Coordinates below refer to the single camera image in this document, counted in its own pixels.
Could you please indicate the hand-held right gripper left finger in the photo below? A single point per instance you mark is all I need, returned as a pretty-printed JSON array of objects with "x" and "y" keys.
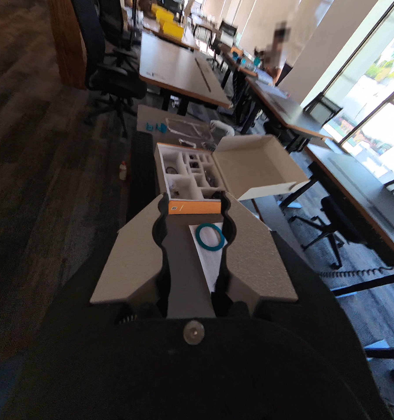
[{"x": 131, "y": 262}]

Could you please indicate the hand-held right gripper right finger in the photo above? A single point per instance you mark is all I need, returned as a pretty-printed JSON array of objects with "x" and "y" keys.
[{"x": 259, "y": 262}]

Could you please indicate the orange cardboard kit box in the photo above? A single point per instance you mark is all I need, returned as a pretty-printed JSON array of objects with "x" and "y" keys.
[{"x": 200, "y": 207}]

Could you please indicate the dark desk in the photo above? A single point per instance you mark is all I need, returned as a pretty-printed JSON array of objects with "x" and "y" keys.
[{"x": 183, "y": 269}]

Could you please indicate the office desk with wooden edge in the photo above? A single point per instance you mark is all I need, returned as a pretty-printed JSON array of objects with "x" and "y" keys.
[
  {"x": 282, "y": 105},
  {"x": 239, "y": 60},
  {"x": 357, "y": 187},
  {"x": 183, "y": 41},
  {"x": 180, "y": 72}
]

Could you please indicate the white foam sheet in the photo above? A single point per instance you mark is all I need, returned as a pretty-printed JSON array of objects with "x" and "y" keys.
[{"x": 210, "y": 265}]

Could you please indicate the black perforated panel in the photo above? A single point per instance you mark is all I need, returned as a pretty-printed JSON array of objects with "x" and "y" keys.
[{"x": 141, "y": 177}]

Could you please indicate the small white bottle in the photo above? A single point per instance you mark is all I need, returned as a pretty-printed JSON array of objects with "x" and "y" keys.
[{"x": 123, "y": 172}]

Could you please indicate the white plastic object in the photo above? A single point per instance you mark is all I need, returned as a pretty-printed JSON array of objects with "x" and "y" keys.
[{"x": 221, "y": 127}]

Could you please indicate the clear acrylic sheet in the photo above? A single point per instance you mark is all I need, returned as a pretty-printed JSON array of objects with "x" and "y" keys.
[{"x": 187, "y": 128}]

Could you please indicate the large office window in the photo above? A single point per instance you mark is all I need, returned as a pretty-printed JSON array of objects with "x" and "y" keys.
[{"x": 380, "y": 82}]

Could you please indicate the yellow plastic bin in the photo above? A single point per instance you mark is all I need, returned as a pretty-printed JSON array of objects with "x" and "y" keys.
[
  {"x": 160, "y": 14},
  {"x": 172, "y": 29}
]

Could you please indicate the small blue metal bracket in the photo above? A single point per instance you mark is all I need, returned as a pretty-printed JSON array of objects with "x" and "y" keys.
[
  {"x": 147, "y": 127},
  {"x": 160, "y": 128}
]

